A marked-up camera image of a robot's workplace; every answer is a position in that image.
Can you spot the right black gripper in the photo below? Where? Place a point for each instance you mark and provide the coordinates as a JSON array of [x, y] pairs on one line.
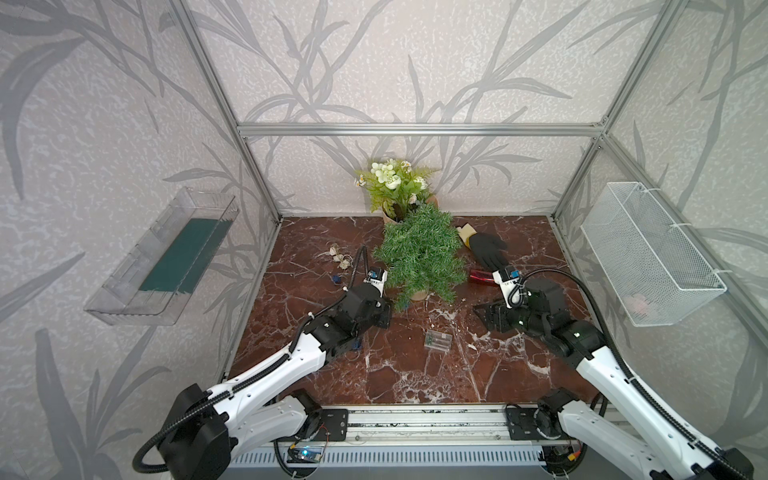
[[491, 309]]

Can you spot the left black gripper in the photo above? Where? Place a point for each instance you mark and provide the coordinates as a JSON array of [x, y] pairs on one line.
[[385, 309]]

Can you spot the string lights with rattan balls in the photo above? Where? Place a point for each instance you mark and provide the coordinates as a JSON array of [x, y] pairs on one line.
[[342, 261]]

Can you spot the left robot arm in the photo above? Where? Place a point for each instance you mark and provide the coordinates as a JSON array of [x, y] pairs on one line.
[[206, 429]]

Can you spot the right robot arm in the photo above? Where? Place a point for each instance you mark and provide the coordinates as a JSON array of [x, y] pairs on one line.
[[662, 446]]

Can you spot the small green christmas tree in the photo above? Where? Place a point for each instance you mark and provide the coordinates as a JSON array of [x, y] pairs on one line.
[[421, 255]]

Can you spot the clear battery box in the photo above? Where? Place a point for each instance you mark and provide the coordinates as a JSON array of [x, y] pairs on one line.
[[438, 341]]

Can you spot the black work glove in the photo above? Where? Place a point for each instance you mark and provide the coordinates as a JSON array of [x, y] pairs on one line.
[[488, 249]]

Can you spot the potted white flower plant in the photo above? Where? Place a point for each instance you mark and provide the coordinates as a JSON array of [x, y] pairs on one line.
[[395, 186]]

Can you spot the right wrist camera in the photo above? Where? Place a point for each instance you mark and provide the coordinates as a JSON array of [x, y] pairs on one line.
[[509, 281]]

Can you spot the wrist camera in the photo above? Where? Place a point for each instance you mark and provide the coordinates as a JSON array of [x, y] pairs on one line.
[[377, 277], [509, 281]]

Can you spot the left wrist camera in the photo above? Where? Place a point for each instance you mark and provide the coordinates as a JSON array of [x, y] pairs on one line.
[[377, 277]]

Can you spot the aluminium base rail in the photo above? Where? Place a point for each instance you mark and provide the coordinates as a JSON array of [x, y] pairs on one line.
[[411, 424]]

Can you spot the white wire mesh basket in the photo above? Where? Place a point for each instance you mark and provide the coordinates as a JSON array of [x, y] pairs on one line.
[[658, 274]]

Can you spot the clear acrylic wall shelf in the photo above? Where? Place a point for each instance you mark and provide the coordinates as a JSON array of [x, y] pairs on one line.
[[153, 284]]

